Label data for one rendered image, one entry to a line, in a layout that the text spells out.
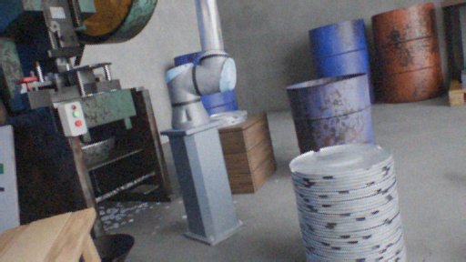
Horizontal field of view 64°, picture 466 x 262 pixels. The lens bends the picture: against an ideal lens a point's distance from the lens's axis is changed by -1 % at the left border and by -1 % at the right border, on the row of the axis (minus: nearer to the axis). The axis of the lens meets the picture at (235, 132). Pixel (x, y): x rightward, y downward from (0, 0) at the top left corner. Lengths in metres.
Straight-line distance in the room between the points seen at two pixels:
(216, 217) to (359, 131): 0.85
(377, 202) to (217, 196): 0.65
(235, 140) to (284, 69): 3.12
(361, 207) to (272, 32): 4.07
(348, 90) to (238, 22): 3.47
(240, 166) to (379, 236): 0.99
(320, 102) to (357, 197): 0.90
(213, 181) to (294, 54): 3.56
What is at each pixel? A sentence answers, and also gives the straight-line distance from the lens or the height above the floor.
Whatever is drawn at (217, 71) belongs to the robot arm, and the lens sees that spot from 1.38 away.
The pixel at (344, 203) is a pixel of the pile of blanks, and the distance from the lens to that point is 1.03.
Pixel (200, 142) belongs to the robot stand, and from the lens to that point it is 1.41.
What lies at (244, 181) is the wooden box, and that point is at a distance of 1.94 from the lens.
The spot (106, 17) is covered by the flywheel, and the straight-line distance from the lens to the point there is 2.38.
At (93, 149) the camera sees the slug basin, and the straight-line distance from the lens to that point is 1.97.
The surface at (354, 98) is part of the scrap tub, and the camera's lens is 1.89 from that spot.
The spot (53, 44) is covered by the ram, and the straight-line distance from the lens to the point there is 2.03.
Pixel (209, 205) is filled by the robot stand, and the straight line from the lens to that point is 1.46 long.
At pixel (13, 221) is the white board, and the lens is 2.07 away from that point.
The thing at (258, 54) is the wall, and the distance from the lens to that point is 5.07.
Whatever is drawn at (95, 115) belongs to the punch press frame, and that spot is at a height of 0.55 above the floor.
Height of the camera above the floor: 0.63
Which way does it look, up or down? 9 degrees down
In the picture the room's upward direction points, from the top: 11 degrees counter-clockwise
